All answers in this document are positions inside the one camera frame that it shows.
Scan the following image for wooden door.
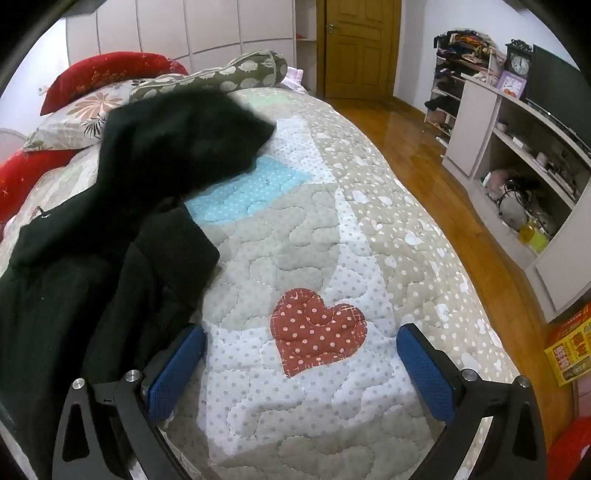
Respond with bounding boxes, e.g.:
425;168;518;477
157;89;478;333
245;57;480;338
323;0;402;100

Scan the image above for white wardrobe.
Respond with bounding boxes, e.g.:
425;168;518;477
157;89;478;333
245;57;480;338
65;0;324;93

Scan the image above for dark cabinet furniture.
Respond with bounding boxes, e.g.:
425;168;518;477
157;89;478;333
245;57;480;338
526;45;591;153

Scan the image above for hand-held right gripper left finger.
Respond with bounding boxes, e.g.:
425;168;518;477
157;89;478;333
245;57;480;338
51;324;207;480

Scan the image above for yellow bottle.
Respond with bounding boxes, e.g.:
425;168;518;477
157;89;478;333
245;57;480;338
519;222;552;252

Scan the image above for purple clock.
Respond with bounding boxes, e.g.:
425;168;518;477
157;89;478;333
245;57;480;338
496;70;528;100

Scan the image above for red blanket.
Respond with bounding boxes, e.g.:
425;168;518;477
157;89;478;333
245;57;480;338
0;148;79;227

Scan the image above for red bag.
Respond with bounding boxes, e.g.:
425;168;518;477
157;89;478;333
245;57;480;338
551;418;591;480

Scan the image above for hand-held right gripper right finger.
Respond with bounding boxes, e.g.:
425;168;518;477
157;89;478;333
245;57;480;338
396;323;548;480

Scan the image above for shoe rack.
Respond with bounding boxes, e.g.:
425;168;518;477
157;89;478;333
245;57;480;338
424;30;509;148

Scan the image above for black cables bundle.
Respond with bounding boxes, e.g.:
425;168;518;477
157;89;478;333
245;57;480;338
496;178;541;217

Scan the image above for white television cabinet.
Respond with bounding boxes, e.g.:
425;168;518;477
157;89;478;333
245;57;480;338
442;74;591;324

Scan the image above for grey patterned bolster pillow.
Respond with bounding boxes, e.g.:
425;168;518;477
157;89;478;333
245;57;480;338
129;50;289;102

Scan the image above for black pants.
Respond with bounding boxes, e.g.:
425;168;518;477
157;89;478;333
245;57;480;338
0;87;278;480

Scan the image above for pink plush toy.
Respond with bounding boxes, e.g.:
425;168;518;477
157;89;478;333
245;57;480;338
482;168;511;190

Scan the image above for patchwork heart quilt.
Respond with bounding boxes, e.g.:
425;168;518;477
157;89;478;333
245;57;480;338
0;85;527;480

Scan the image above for red pillow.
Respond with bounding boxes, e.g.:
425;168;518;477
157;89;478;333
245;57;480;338
41;52;189;116

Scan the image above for pale pink cloth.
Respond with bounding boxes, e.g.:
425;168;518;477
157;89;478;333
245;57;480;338
277;67;308;93

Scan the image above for black mantel clock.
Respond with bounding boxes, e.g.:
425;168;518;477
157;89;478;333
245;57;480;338
505;39;534;77

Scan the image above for floral print pillow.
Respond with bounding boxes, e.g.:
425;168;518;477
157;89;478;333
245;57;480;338
23;74;185;152

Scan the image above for yellow and red box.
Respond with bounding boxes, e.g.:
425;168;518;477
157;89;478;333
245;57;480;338
544;305;591;387

